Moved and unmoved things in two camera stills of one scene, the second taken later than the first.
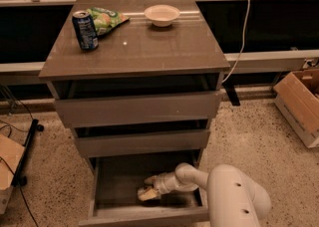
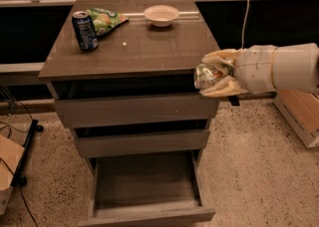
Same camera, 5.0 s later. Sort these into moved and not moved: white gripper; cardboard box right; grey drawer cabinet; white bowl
Moved: white gripper
Not moved: cardboard box right; white bowl; grey drawer cabinet
